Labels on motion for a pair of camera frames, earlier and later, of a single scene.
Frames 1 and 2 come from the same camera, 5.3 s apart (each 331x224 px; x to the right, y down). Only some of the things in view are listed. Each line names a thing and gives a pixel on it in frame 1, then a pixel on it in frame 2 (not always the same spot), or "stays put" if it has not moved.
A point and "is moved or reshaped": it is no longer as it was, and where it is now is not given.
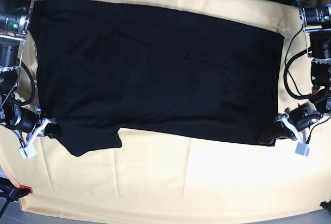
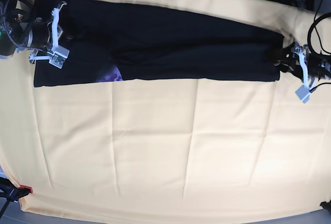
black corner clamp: x=326 y=205 stays put
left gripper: x=23 y=119 -> x=40 y=35
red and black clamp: x=9 y=192 stays put
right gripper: x=302 y=117 -> x=317 y=65
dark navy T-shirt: x=102 y=66 is moved or reshaped
